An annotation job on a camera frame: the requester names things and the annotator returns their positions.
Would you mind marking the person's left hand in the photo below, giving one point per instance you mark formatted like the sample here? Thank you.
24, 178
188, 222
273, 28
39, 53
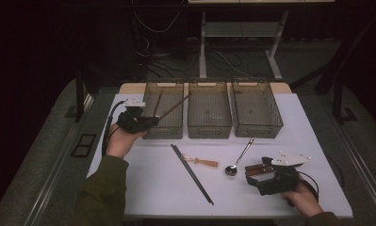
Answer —
119, 142

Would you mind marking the black metal stand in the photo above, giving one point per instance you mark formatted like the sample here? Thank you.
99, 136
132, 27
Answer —
337, 100
79, 100

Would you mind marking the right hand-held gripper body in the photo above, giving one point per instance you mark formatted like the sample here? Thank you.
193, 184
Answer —
283, 180

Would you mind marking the white table cover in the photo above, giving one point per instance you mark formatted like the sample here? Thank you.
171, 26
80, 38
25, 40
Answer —
163, 201

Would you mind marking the brown wooden chopstick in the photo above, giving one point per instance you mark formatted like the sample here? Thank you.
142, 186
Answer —
157, 103
176, 106

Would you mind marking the metal spoon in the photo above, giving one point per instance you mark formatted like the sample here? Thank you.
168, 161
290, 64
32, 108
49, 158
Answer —
231, 170

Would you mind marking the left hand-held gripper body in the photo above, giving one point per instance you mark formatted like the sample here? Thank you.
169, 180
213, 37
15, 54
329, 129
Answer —
132, 122

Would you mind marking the black floor frame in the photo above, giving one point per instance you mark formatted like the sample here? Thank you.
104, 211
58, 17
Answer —
85, 145

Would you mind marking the metal floor rail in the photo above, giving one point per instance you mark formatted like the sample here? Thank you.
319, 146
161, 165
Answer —
369, 175
47, 188

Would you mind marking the clear grey plastic bin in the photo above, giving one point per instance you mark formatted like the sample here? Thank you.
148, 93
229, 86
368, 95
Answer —
254, 109
207, 106
173, 133

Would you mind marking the person's right hand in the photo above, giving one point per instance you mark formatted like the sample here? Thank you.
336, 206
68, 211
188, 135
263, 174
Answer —
303, 201

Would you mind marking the white standing desk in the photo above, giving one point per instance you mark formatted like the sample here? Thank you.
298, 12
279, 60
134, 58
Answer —
202, 47

